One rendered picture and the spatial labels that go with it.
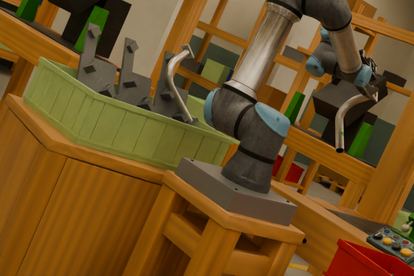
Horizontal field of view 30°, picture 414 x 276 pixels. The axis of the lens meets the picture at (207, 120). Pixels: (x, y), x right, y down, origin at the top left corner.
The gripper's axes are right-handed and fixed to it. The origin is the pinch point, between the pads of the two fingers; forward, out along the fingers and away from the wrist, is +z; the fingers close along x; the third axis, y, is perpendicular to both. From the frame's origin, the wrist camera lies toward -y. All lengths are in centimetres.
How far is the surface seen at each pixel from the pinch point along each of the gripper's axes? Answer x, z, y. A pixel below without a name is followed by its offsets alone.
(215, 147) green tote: -33, -28, -44
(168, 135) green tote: -42, -47, -48
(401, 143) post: -4.9, 24.3, 1.2
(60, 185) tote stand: -74, -69, -66
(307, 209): -61, -16, -11
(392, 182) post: -16.6, 31.4, -5.4
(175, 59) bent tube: -4, -50, -53
